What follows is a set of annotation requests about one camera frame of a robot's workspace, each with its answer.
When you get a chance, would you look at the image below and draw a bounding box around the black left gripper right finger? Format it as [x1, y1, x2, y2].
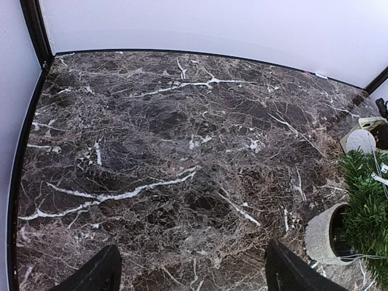
[265, 239, 346, 291]

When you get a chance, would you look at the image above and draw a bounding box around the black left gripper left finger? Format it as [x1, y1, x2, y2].
[50, 244, 122, 291]

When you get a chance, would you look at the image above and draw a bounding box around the clear string light wire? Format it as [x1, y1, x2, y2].
[318, 130, 388, 291]

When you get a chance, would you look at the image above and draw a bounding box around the small green christmas tree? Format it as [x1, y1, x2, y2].
[304, 148, 388, 287]

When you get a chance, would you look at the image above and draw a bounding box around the white woven light ball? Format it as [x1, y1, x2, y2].
[346, 129, 376, 154]

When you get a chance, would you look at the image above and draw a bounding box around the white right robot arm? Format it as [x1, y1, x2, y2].
[372, 98, 387, 150]

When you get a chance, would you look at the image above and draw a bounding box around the pale green perforated basket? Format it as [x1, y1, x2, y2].
[340, 116, 387, 154]

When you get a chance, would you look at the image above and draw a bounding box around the right black frame post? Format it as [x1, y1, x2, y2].
[364, 67, 388, 95]

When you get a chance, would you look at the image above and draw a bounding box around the black frame post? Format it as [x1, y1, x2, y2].
[19, 0, 54, 71]
[364, 67, 388, 95]

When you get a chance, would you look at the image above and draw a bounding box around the left black frame post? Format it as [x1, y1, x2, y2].
[19, 0, 54, 71]

